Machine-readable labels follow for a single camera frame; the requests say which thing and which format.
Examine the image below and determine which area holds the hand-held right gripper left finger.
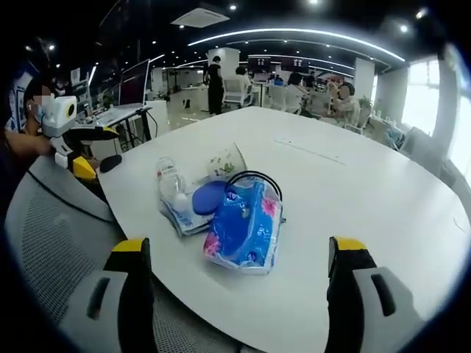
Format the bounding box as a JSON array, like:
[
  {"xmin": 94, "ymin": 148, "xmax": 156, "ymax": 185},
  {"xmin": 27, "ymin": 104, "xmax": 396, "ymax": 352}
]
[{"xmin": 69, "ymin": 238, "xmax": 155, "ymax": 353}]

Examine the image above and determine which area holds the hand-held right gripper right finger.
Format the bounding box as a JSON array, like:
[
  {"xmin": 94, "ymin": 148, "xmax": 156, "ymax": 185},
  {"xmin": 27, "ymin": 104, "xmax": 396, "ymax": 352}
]
[{"xmin": 325, "ymin": 236, "xmax": 425, "ymax": 353}]

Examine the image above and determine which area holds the black computer mouse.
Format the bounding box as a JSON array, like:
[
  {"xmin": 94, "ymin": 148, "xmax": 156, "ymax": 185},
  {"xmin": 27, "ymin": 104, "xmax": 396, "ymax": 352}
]
[{"xmin": 99, "ymin": 154, "xmax": 124, "ymax": 173}]

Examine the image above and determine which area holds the clear plastic bottle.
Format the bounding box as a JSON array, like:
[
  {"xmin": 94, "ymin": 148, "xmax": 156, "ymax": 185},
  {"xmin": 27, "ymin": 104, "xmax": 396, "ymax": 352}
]
[{"xmin": 155, "ymin": 156, "xmax": 189, "ymax": 211}]

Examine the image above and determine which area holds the blue white packet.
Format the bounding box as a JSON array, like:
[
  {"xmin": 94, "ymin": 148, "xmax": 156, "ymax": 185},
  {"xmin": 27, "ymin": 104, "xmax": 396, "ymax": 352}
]
[{"xmin": 159, "ymin": 198, "xmax": 215, "ymax": 237}]

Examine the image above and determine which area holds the blue round lid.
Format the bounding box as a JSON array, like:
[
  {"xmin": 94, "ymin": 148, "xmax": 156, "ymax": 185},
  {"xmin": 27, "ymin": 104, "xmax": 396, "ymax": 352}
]
[{"xmin": 190, "ymin": 182, "xmax": 231, "ymax": 218}]

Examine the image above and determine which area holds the printed paper cup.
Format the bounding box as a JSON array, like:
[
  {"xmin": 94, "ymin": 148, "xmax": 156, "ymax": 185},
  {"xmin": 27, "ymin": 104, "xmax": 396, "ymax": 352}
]
[{"xmin": 205, "ymin": 142, "xmax": 248, "ymax": 182}]

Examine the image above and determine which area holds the blue tissue pack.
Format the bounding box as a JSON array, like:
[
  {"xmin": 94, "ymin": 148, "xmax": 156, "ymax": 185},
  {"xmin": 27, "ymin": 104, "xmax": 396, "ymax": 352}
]
[{"xmin": 202, "ymin": 175, "xmax": 285, "ymax": 277}]

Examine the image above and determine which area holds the black cord loop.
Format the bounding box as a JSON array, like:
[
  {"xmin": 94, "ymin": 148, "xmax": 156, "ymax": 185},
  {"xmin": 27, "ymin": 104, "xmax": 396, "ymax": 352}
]
[{"xmin": 223, "ymin": 169, "xmax": 285, "ymax": 207}]

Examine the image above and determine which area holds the white tabletop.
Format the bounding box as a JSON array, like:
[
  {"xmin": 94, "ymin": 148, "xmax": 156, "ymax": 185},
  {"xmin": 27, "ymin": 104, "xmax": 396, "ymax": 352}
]
[{"xmin": 98, "ymin": 105, "xmax": 469, "ymax": 353}]

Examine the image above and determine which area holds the person's head with face mask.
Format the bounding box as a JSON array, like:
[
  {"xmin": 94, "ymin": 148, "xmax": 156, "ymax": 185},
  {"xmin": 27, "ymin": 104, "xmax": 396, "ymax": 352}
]
[{"xmin": 22, "ymin": 83, "xmax": 57, "ymax": 134}]

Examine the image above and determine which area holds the white standing desk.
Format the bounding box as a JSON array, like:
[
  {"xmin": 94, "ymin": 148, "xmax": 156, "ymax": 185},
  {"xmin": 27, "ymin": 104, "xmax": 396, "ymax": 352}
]
[{"xmin": 91, "ymin": 103, "xmax": 155, "ymax": 152}]

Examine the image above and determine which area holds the computer monitor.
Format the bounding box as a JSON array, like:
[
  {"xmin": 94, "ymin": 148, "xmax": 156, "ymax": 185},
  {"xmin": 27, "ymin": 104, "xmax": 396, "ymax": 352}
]
[{"xmin": 118, "ymin": 57, "xmax": 152, "ymax": 108}]

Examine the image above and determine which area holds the grey mesh office chair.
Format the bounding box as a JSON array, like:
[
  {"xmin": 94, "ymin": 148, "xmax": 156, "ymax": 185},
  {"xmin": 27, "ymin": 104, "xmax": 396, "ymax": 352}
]
[{"xmin": 4, "ymin": 157, "xmax": 244, "ymax": 353}]

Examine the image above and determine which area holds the white office chair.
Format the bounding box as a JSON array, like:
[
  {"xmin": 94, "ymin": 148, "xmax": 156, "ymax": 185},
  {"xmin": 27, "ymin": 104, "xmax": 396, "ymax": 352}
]
[
  {"xmin": 222, "ymin": 78, "xmax": 255, "ymax": 110},
  {"xmin": 397, "ymin": 126, "xmax": 445, "ymax": 179}
]

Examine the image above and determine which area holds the ceiling air vent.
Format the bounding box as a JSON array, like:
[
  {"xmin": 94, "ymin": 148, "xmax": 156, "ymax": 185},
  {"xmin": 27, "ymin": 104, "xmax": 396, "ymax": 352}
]
[{"xmin": 170, "ymin": 6, "xmax": 227, "ymax": 29}]

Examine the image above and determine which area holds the green potted plant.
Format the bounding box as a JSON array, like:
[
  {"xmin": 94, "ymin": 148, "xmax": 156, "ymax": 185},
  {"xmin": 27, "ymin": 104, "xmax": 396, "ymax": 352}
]
[{"xmin": 357, "ymin": 95, "xmax": 374, "ymax": 124}]

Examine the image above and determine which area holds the long ceiling light strip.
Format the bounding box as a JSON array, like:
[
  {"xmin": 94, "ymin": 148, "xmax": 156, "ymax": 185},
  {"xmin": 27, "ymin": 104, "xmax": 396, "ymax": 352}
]
[{"xmin": 186, "ymin": 27, "xmax": 406, "ymax": 63}]

